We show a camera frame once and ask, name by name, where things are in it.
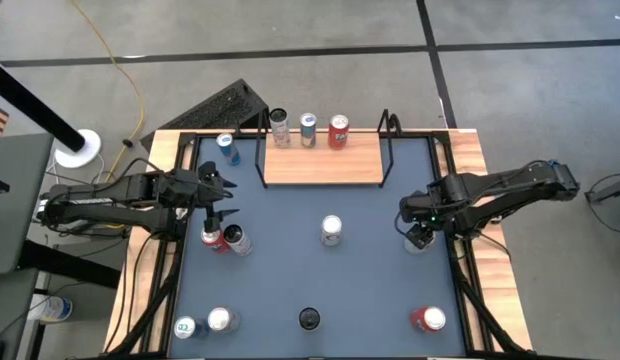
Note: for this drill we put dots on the blue grey table mat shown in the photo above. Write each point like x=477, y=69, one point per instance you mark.
x=365, y=280

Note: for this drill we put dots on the white Celsius can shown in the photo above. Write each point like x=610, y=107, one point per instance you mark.
x=240, y=244
x=280, y=132

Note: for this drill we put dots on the white bottle blue label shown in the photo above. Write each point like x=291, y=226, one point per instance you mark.
x=52, y=308

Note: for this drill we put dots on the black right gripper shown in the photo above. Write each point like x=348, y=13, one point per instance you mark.
x=422, y=207

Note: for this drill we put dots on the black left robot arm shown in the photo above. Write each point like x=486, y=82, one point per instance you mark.
x=90, y=210

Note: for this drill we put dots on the blue silver Red Bull can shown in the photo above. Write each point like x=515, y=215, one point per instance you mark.
x=185, y=327
x=308, y=134
x=230, y=152

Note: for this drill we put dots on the grey desk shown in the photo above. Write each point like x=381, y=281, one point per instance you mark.
x=15, y=210

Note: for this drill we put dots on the small black plug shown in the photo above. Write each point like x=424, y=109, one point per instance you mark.
x=127, y=143

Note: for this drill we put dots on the black can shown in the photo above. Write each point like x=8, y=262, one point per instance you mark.
x=309, y=318

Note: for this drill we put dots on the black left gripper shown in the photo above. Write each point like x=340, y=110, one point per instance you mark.
x=185, y=187

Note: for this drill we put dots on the red Fanta can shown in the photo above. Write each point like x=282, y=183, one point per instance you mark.
x=430, y=319
x=219, y=244
x=338, y=136

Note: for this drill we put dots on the wooden shelf black metal frame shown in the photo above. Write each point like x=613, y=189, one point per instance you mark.
x=330, y=167

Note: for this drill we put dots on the black pole white round base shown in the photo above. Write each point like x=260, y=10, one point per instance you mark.
x=30, y=102

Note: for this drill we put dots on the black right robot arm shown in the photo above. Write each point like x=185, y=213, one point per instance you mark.
x=515, y=187

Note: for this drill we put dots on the grey stand foot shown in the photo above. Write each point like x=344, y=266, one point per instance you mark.
x=612, y=192

